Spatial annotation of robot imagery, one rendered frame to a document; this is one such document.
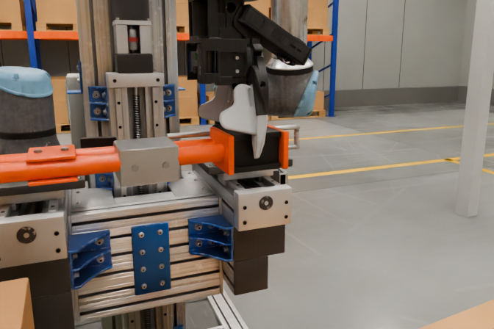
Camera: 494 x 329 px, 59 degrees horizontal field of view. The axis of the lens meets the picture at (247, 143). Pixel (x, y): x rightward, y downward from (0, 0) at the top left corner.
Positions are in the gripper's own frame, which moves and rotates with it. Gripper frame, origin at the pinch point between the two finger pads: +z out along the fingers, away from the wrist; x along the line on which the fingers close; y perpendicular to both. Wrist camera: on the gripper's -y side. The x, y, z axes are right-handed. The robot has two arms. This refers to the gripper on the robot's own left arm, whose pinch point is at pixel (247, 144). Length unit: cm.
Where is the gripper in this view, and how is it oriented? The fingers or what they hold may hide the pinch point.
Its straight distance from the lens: 59.1
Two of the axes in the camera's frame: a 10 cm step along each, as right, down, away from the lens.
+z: 0.0, 9.8, 2.1
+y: -9.2, 0.8, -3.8
